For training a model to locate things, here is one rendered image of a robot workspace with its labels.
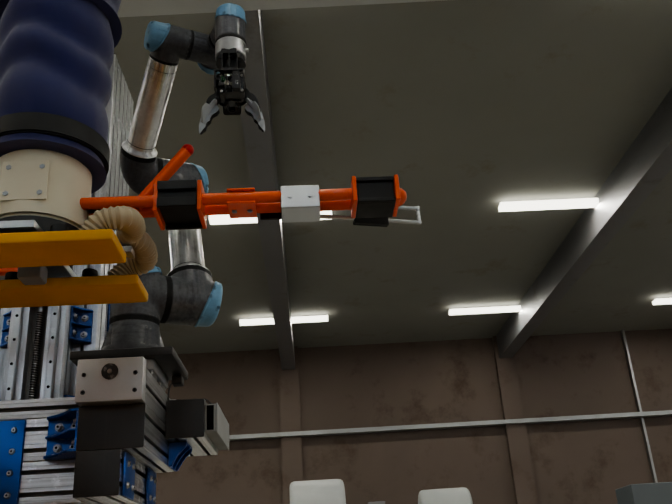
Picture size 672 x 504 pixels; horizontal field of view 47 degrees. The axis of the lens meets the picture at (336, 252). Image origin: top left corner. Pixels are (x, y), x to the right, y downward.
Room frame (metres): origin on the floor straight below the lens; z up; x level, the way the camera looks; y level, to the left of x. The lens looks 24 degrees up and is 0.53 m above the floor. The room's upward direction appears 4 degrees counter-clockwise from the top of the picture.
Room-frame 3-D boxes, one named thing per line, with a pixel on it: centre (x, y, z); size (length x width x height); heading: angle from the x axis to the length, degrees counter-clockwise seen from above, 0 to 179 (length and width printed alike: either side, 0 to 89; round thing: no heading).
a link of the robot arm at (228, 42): (1.52, 0.22, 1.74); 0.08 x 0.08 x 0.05
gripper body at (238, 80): (1.51, 0.22, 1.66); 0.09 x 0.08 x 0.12; 3
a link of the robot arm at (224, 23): (1.52, 0.23, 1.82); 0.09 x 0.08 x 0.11; 29
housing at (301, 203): (1.24, 0.06, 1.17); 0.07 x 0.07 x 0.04; 3
